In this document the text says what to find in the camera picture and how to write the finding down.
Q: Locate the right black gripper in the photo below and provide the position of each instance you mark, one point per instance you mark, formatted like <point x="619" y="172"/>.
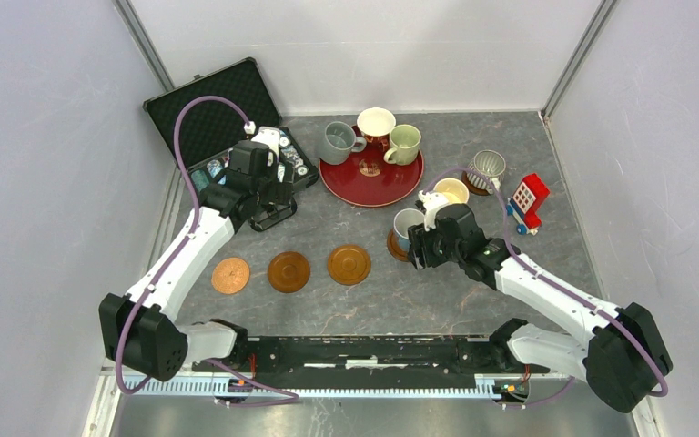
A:
<point x="420" y="238"/>

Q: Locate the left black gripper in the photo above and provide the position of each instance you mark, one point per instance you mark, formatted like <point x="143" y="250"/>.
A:
<point x="279" y="192"/>

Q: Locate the cream ribbed mug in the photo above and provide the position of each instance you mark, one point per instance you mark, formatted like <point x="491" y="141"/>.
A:
<point x="453" y="189"/>

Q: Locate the wooden coaster four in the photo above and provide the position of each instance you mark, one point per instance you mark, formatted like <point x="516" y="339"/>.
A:
<point x="474" y="190"/>

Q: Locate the blue handled white mug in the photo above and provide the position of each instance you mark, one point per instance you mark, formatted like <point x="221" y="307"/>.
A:
<point x="403" y="220"/>

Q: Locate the wooden coaster two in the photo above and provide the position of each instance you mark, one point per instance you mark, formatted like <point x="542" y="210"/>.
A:
<point x="394" y="248"/>

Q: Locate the grey striped cup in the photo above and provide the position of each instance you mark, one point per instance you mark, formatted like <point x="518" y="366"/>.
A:
<point x="492" y="165"/>

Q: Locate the woven cork coaster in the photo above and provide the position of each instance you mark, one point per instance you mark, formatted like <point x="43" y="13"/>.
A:
<point x="230" y="276"/>

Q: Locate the wooden coaster three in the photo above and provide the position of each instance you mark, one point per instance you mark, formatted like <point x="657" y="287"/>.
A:
<point x="288" y="272"/>

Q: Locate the grey mug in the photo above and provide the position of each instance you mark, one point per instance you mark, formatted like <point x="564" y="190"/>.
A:
<point x="338" y="142"/>

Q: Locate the red round tray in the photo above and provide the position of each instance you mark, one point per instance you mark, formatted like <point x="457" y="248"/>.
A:
<point x="366" y="180"/>

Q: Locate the green mug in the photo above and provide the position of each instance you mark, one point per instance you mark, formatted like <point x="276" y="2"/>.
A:
<point x="404" y="145"/>

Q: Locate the wooden coaster five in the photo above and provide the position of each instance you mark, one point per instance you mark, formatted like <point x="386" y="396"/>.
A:
<point x="349" y="264"/>

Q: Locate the white bowl cup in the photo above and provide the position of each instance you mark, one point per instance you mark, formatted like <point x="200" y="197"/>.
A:
<point x="375" y="124"/>

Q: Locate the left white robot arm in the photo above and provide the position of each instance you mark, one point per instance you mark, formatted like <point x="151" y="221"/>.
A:
<point x="139" y="327"/>

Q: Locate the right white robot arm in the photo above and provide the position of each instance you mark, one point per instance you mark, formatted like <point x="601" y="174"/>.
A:
<point x="618" y="351"/>

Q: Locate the black foam-lined case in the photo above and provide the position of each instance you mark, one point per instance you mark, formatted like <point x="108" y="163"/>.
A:
<point x="203" y="120"/>

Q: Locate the red blue toy truck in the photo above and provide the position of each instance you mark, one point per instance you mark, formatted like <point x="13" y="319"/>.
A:
<point x="524" y="203"/>

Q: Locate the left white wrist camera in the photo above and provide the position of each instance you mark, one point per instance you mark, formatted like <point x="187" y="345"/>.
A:
<point x="268" y="136"/>

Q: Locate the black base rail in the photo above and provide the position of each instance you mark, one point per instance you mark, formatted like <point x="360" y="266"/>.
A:
<point x="374" y="362"/>

